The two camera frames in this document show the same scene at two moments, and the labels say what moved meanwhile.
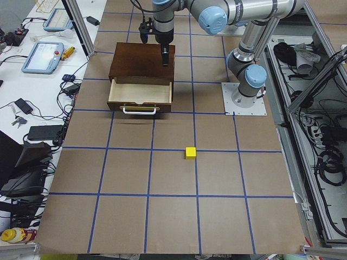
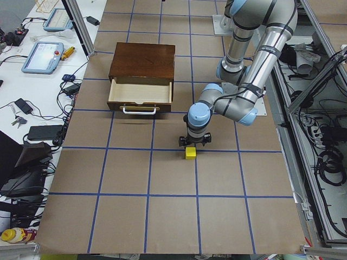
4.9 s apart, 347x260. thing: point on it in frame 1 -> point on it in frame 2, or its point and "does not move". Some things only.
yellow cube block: (191, 153) does not move
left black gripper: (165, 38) -> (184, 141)
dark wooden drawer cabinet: (141, 63) does not move
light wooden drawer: (139, 98) does not move
